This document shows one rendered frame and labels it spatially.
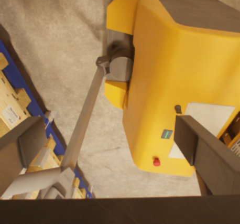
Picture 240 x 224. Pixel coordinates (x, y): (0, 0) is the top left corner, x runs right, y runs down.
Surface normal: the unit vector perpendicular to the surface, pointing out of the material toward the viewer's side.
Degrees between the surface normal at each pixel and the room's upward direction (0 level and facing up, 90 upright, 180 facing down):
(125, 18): 22
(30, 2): 0
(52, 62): 0
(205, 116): 0
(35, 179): 80
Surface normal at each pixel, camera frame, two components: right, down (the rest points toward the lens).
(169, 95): -0.32, 0.60
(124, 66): -0.09, 0.65
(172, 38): -0.76, 0.37
